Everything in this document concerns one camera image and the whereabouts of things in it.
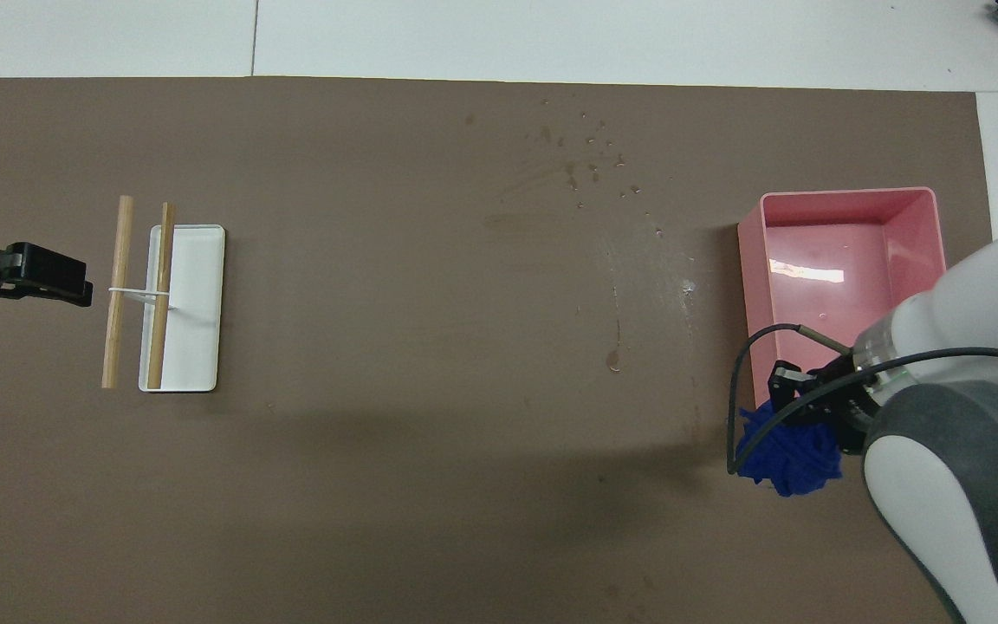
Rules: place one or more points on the pink plastic bin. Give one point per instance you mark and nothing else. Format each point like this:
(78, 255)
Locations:
(828, 243)

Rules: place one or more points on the white rectangular tray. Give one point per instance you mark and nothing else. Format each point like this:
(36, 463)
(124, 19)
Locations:
(196, 303)

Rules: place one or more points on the large brown table mat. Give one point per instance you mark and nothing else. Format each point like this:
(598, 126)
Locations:
(430, 485)

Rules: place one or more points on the thin wooden dowel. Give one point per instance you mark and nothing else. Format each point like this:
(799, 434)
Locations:
(163, 251)

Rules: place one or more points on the blue cloth towel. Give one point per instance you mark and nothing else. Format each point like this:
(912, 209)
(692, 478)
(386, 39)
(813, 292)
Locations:
(789, 455)

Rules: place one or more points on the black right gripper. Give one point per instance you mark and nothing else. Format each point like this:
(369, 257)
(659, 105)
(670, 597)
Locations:
(845, 407)

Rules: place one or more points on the white band joining dowels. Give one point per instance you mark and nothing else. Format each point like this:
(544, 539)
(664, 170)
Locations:
(139, 293)

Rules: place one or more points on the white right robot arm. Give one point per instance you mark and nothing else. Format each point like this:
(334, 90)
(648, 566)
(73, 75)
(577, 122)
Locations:
(967, 433)

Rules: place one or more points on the thick wooden dowel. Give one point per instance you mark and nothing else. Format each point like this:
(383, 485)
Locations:
(120, 243)

